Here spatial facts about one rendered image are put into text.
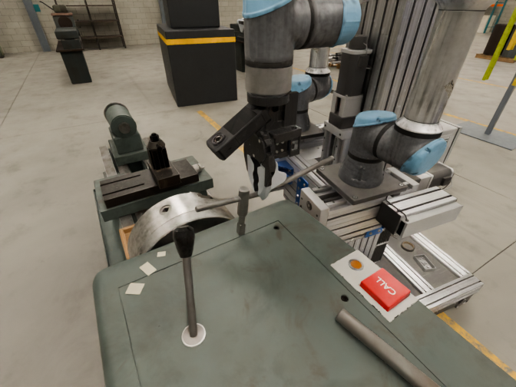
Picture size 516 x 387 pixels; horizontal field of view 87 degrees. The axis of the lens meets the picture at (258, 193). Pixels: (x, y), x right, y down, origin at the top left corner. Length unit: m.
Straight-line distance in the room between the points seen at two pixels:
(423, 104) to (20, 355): 2.31
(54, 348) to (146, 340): 1.72
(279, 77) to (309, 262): 0.34
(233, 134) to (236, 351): 0.33
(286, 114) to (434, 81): 0.41
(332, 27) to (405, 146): 0.43
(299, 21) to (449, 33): 0.41
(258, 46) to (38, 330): 2.16
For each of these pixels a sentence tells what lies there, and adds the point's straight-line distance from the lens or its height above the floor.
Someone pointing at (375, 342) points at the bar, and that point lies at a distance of 0.47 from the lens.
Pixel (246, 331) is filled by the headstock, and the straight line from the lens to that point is 0.47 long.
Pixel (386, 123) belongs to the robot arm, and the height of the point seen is 1.38.
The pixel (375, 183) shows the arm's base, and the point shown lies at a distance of 0.97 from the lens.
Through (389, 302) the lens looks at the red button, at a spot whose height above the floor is 1.27.
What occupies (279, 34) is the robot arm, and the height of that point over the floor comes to 1.63.
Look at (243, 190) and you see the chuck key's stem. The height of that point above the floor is 1.37.
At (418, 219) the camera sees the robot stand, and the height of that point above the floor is 1.07.
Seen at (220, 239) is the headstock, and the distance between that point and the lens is 0.59.
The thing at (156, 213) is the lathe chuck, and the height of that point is 1.23.
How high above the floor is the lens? 1.67
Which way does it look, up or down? 36 degrees down
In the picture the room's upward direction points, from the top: straight up
